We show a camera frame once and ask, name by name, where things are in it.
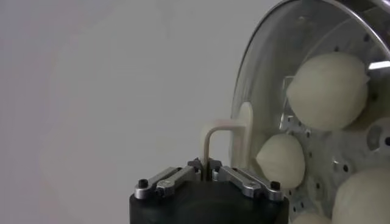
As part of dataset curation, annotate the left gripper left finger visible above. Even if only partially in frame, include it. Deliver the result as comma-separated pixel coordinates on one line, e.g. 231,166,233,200
133,158,204,200

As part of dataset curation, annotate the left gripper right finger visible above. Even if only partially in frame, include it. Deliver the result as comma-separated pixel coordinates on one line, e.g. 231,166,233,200
208,158,285,203

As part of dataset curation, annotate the white steamed baozi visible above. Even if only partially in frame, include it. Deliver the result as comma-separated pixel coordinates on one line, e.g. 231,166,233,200
255,133,307,190
291,211,332,224
330,166,390,224
285,51,371,132

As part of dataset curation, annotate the round glass pot lid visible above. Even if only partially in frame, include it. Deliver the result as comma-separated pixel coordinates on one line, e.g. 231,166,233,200
199,0,390,224

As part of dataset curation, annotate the stainless steel steamer pot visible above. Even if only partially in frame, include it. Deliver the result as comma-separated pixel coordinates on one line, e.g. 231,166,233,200
275,0,390,224

